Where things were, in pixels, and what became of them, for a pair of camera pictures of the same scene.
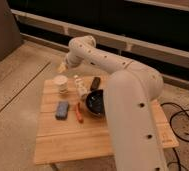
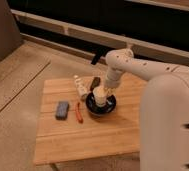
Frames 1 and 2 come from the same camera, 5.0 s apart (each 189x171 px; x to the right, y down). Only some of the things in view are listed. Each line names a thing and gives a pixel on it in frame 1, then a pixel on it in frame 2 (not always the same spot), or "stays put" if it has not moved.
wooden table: x=65 y=133 stays put
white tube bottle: x=81 y=86 stays put
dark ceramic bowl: x=95 y=101 stays put
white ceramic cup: x=61 y=82 → x=100 y=95
